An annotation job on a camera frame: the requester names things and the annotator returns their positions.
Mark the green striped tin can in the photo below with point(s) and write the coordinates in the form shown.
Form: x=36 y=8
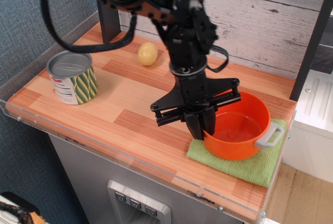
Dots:
x=73 y=77

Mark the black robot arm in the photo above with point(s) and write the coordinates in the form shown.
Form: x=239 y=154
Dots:
x=189 y=36

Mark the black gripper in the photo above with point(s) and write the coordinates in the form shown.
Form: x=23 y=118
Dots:
x=195 y=99

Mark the dark upright post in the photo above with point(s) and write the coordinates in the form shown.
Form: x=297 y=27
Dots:
x=316 y=36
x=109 y=22

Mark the orange pot with grey handles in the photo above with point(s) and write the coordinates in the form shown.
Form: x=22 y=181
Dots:
x=242 y=129

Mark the green folded cloth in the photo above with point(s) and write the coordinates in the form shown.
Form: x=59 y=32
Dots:
x=258 y=169

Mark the yellow potato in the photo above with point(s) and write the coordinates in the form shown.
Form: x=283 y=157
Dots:
x=147 y=53

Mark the orange object bottom left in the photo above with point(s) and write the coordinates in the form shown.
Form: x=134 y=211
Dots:
x=36 y=219

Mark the dark left upright post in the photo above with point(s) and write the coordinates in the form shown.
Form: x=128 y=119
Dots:
x=109 y=22

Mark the silver cabinet with dispenser panel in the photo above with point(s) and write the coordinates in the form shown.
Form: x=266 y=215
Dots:
x=111 y=192

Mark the clear acrylic edge guard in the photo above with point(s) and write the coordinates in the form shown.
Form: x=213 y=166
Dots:
x=135 y=142

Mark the white ribbed appliance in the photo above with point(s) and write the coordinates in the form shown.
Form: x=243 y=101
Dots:
x=308 y=147

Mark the dark right upright post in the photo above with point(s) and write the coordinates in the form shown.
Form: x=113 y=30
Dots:
x=316 y=36

